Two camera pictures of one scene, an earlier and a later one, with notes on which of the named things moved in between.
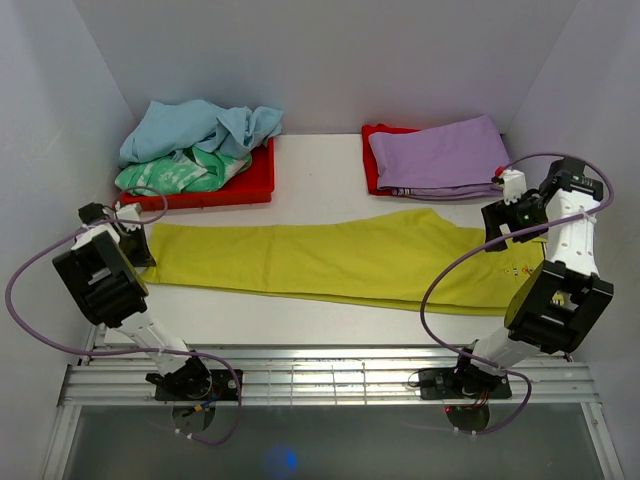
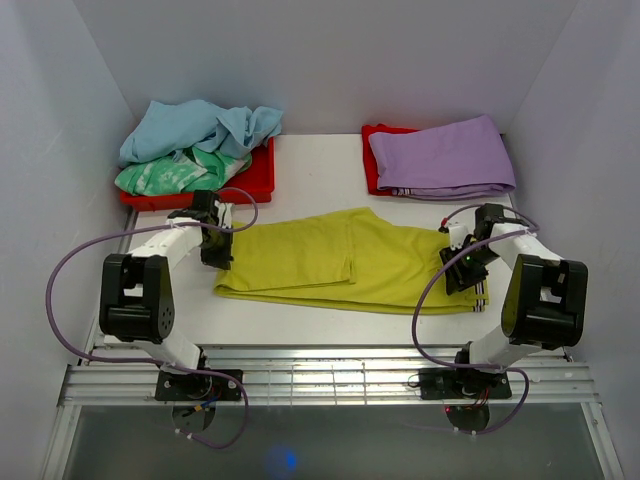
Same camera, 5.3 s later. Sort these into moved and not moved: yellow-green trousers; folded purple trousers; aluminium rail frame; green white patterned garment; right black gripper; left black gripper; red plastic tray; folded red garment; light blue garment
Moved: right black gripper; left black gripper; yellow-green trousers
Not moved: green white patterned garment; light blue garment; red plastic tray; folded purple trousers; folded red garment; aluminium rail frame
